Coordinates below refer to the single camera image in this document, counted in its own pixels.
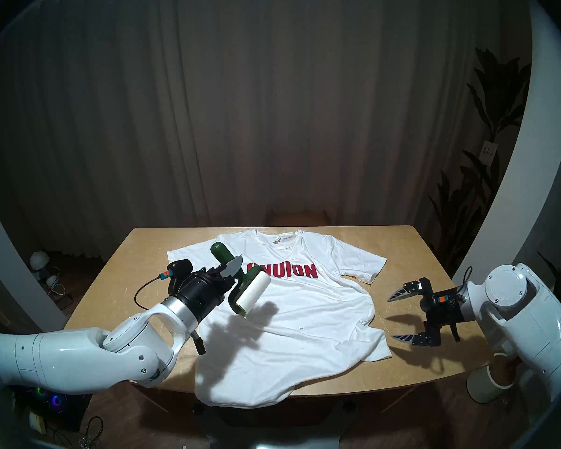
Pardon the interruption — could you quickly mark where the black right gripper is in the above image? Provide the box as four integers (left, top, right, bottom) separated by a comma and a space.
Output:
387, 277, 464, 348

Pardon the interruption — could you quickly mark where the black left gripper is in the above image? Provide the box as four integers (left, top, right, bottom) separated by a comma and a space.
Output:
178, 256, 245, 320

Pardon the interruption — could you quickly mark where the green handled lint roller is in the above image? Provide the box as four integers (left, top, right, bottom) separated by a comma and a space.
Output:
210, 242, 271, 318

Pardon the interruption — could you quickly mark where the white t-shirt red print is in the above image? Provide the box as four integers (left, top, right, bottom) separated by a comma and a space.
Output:
167, 229, 393, 409

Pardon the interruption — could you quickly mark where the brown wooden chair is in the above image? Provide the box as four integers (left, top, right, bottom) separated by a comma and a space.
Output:
267, 210, 330, 228

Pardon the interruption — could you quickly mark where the plant in white pot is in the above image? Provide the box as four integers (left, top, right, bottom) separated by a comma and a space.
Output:
467, 252, 561, 403

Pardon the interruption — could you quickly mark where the white curved pillar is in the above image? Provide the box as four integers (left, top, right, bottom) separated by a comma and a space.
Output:
0, 177, 67, 332
451, 0, 561, 285

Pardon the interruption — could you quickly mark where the beige pleated curtain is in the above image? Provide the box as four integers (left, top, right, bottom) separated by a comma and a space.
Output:
0, 0, 529, 261

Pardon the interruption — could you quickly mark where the white mushroom lamp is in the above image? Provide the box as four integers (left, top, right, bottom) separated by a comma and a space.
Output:
30, 251, 50, 280

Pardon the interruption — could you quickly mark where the black computer with rgb fans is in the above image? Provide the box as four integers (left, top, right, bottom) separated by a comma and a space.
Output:
14, 385, 92, 430

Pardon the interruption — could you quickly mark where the tall dark leafy plant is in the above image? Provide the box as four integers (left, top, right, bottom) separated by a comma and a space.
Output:
428, 48, 532, 275

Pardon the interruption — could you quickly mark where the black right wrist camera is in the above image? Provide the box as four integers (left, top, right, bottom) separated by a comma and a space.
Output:
431, 289, 464, 309

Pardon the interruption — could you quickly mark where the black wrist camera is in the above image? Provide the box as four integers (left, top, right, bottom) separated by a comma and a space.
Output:
431, 289, 464, 309
165, 260, 192, 280

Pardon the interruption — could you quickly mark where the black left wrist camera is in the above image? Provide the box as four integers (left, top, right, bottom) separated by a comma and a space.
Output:
165, 260, 192, 280

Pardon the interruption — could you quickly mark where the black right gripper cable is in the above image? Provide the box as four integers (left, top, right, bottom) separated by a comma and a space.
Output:
456, 266, 474, 295

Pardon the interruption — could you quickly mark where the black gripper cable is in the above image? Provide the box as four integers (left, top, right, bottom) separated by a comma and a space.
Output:
135, 275, 207, 356
456, 266, 474, 295

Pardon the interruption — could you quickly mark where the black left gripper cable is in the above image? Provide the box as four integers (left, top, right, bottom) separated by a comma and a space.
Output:
135, 275, 207, 356

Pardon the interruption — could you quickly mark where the white floor cable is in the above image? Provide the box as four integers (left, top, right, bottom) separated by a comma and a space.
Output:
49, 266, 68, 298

